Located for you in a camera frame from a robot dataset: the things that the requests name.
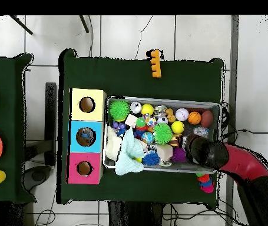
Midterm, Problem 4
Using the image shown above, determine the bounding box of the cream muslin cloth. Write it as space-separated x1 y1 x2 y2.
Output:
105 126 124 162

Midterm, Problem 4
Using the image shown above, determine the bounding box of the green spiky ball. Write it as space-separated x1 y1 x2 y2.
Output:
108 99 131 122
153 122 174 144

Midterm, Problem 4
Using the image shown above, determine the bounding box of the mint green cloth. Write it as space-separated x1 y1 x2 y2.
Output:
114 128 148 177

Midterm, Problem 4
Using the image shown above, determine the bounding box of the clear plastic packet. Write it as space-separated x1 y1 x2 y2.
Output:
80 131 96 144
192 125 211 138

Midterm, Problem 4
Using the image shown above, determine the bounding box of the purple spiky toy with eyes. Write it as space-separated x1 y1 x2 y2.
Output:
172 147 187 164

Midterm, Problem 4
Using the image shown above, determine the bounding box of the orange plastic comb toy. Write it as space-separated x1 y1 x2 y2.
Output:
146 49 163 78

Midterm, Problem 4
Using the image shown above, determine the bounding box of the wooden box with three holes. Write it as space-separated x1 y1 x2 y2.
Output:
67 87 107 185

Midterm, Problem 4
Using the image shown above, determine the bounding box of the clear mesh bin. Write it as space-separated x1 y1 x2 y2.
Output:
102 96 221 174

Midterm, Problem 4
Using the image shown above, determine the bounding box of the yellow smiley ball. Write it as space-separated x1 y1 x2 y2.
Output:
171 121 186 135

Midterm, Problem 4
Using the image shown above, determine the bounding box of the dark green tablecloth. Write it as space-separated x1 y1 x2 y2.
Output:
0 53 35 204
58 48 225 208

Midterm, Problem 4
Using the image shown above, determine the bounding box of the white baseball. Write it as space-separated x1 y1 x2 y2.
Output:
176 108 190 122

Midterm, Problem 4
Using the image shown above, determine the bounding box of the small orange basketball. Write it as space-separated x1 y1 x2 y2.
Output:
187 111 203 125

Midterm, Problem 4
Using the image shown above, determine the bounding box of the black tripod leg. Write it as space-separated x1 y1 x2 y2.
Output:
8 15 34 35
79 15 90 34

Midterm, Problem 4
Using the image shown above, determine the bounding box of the grey floor strip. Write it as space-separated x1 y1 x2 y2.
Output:
230 15 240 143

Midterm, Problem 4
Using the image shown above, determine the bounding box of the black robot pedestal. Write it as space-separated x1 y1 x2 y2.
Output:
107 201 165 226

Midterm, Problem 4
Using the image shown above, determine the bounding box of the black floor cable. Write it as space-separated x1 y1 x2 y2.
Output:
220 127 268 141

